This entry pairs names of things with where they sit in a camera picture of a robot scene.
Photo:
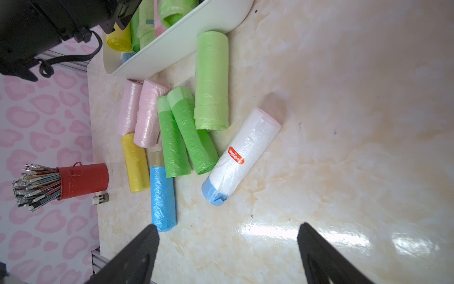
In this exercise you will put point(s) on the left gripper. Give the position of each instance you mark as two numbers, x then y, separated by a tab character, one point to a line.
29	28

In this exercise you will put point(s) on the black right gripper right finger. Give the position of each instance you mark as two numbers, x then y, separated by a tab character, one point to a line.
322	263

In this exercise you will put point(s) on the light green roll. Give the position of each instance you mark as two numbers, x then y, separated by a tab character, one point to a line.
212	77
171	11

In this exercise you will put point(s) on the green trash bag roll left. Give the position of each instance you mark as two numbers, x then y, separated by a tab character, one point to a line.
176	158

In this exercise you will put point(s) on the bundle of pens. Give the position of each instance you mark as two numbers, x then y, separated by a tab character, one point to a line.
37	186

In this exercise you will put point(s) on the white roll with blue end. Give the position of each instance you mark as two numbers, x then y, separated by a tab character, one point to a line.
250	142

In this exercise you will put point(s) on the green trash bag roll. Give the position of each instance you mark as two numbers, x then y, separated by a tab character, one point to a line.
176	158
199	144

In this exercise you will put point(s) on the pink trash bag roll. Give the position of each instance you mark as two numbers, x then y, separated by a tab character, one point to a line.
127	118
147	127

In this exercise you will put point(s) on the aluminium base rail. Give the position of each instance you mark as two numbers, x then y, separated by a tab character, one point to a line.
98	261

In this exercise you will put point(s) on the white plastic storage box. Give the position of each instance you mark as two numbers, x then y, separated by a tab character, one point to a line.
179	41

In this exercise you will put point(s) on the pink trash bag roll left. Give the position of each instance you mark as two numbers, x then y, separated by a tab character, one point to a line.
127	118

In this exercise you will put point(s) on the pink trash bag roll right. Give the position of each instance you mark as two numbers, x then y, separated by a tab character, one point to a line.
147	127

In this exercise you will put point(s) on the bright green roll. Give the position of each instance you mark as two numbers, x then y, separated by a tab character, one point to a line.
134	23

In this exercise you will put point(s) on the blue trash bag roll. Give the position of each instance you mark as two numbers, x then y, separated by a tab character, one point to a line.
163	202

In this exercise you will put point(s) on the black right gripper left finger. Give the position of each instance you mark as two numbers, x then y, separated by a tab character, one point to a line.
134	264

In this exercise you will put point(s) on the small white clip object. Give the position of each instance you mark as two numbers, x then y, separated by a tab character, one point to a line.
100	199

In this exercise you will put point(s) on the yellow trash bag roll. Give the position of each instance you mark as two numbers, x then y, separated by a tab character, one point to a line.
136	164
120	40

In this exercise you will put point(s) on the red pen holder cup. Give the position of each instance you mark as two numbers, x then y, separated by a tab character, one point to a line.
80	180

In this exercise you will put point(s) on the green trash bag roll right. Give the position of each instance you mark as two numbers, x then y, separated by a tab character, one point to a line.
199	144

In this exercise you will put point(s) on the pink roll with white label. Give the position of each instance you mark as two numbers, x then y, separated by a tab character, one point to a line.
159	28

